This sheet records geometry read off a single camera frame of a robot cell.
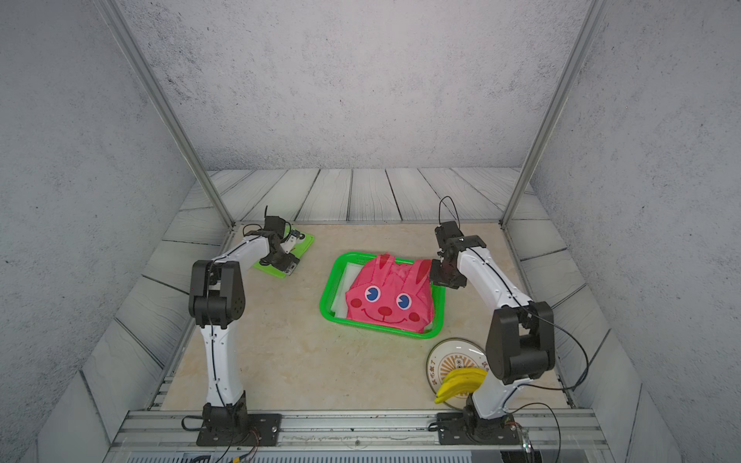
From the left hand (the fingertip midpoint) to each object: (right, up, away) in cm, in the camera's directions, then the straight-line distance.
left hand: (286, 260), depth 107 cm
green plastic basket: (+18, -11, -17) cm, 27 cm away
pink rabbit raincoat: (+37, -9, -16) cm, 41 cm away
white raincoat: (+22, -5, -9) cm, 24 cm away
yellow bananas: (+55, -29, -32) cm, 70 cm away
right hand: (+53, -5, -19) cm, 57 cm away
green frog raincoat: (+5, +6, +1) cm, 7 cm away
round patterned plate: (+56, -26, -22) cm, 65 cm away
